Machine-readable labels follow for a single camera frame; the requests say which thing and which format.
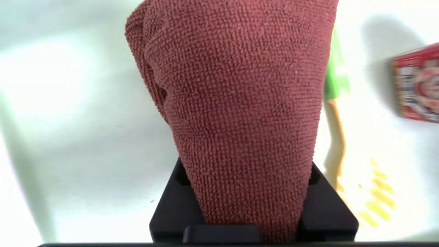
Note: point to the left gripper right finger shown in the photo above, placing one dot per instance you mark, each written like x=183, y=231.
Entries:
x=329, y=216

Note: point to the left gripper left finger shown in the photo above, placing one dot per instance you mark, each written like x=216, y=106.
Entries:
x=171, y=212

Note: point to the brown towel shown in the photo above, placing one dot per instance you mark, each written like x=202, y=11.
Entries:
x=240, y=103

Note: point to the red drink carton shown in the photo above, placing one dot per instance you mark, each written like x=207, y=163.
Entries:
x=418, y=85

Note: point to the light green plastic tray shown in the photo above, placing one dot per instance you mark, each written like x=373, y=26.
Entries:
x=85, y=154

